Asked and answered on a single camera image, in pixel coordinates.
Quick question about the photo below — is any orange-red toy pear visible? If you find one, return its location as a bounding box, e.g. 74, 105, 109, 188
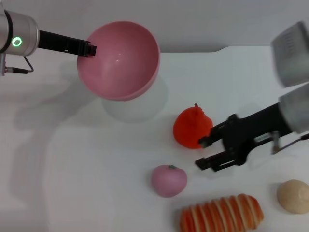
172, 103, 213, 150

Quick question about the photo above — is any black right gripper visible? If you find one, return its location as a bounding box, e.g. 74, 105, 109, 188
195, 102, 294, 173

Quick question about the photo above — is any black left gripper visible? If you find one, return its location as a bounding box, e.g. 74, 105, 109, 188
38, 30, 97, 57

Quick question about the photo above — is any pink plastic bowl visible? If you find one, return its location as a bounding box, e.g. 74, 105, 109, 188
77, 21, 161, 102

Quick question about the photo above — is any orange striped toy bread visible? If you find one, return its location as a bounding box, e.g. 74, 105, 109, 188
179, 193, 265, 232

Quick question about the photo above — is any pink toy peach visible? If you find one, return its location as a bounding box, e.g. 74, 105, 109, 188
151, 165, 188, 198

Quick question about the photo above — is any beige toy bun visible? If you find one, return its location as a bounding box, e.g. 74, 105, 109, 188
277, 179, 309, 215

